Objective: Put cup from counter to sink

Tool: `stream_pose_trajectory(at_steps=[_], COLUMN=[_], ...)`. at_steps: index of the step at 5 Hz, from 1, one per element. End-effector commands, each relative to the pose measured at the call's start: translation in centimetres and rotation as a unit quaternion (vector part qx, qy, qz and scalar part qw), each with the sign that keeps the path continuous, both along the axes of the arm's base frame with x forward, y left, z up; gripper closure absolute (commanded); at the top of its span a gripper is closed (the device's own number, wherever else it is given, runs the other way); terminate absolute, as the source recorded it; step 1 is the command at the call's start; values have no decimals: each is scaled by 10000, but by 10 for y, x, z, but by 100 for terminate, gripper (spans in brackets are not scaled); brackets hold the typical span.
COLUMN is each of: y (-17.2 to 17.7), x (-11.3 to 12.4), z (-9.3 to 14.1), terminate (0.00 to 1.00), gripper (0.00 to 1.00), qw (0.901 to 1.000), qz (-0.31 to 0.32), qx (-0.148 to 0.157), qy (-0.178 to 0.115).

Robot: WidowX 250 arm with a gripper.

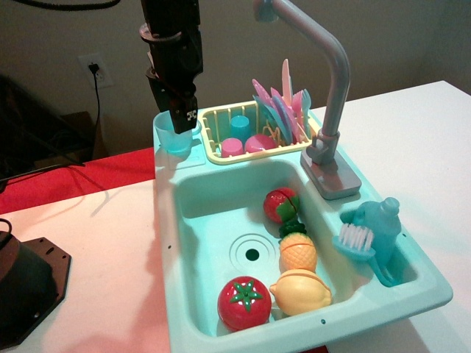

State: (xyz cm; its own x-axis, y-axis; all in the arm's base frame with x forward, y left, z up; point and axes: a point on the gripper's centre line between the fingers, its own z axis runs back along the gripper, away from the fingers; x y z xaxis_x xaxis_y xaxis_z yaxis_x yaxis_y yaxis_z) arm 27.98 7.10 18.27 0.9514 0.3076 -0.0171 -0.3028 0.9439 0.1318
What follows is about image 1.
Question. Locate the red cloth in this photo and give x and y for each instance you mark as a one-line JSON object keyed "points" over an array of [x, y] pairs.
{"points": [[73, 181]]}

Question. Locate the blue toy fork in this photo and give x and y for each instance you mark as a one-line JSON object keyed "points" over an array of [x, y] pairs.
{"points": [[306, 105]]}

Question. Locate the toy pineapple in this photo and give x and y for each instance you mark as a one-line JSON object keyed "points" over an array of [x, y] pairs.
{"points": [[297, 250]]}

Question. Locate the peach toy knife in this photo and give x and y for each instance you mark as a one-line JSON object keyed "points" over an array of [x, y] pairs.
{"points": [[286, 83]]}

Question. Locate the blue toy plate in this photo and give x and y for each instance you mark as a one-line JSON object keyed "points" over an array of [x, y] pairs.
{"points": [[273, 115]]}

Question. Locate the blue dish brush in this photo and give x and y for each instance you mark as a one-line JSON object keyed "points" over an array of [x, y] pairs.
{"points": [[355, 242]]}

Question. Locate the toy lemon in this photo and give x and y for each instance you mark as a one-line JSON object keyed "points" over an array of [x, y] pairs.
{"points": [[299, 291]]}

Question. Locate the grey toy faucet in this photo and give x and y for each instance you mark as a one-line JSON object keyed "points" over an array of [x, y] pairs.
{"points": [[327, 169]]}

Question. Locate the pink toy fork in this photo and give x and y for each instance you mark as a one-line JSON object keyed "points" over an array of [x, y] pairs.
{"points": [[296, 105]]}

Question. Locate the pink toy plate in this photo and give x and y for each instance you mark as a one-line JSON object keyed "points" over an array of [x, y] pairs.
{"points": [[262, 93]]}

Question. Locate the blue soap bottle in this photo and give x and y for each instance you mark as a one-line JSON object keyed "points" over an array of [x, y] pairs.
{"points": [[383, 220]]}

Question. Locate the toy tomato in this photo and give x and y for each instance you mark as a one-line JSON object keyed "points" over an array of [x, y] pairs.
{"points": [[244, 302]]}

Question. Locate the purple toy plate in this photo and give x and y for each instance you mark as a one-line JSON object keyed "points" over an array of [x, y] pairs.
{"points": [[286, 114]]}

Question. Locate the pink upturned cup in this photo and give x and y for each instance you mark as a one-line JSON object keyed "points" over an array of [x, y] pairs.
{"points": [[231, 147]]}

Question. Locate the mint green toy sink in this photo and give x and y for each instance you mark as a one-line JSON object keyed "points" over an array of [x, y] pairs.
{"points": [[250, 261]]}

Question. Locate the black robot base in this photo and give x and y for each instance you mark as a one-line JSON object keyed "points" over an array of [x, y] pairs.
{"points": [[34, 279]]}

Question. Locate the translucent light blue cup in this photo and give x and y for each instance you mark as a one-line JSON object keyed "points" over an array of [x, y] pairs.
{"points": [[172, 142]]}

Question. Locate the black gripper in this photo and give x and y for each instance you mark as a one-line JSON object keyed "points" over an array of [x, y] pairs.
{"points": [[176, 61]]}

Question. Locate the blue upturned cup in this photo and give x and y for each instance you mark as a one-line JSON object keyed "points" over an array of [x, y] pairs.
{"points": [[240, 128]]}

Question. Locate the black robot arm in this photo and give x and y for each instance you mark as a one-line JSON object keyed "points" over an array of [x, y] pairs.
{"points": [[172, 32]]}

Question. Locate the white wall outlet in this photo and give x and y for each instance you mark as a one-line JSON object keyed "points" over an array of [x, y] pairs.
{"points": [[95, 70]]}

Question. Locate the toy strawberry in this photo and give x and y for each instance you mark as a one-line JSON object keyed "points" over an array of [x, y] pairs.
{"points": [[281, 205]]}

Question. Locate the magenta upturned bowl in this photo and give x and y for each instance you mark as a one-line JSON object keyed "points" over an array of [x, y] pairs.
{"points": [[259, 142]]}

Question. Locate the yellow dish rack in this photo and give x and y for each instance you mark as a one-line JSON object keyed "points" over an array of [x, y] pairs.
{"points": [[215, 122]]}

